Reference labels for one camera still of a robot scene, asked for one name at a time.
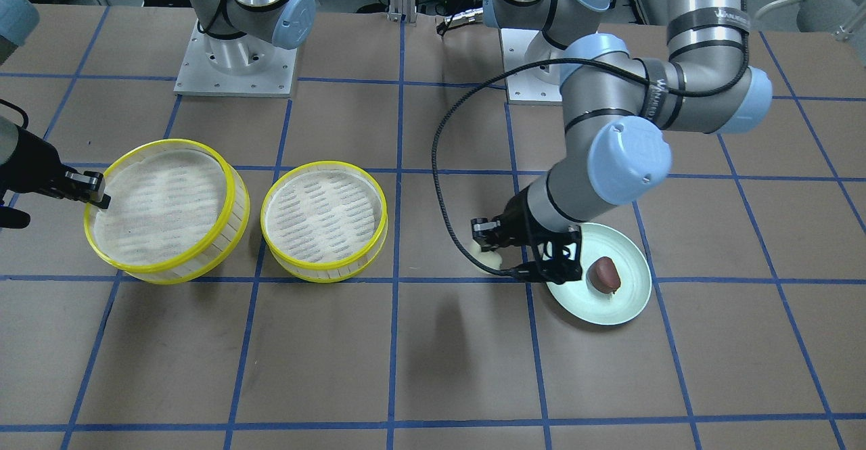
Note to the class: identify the light green plate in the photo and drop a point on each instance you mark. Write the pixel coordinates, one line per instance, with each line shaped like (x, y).
(582, 299)

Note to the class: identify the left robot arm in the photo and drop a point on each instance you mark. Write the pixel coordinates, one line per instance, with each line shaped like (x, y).
(615, 109)

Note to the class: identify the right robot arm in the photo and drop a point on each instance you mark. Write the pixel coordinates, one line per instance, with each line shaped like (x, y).
(283, 23)

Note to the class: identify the white bun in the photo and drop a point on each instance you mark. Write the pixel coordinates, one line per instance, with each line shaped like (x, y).
(486, 260)

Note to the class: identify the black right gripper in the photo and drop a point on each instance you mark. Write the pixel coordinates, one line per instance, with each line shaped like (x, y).
(30, 164)

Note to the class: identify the dark red bun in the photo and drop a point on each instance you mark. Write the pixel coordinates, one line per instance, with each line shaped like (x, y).
(603, 276)

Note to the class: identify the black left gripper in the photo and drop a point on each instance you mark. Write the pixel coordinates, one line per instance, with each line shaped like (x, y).
(516, 222)

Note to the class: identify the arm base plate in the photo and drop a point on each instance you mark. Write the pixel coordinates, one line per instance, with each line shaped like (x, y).
(539, 86)
(241, 67)

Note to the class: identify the yellow steamer basket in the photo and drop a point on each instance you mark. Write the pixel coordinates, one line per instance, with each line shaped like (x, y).
(325, 221)
(177, 211)

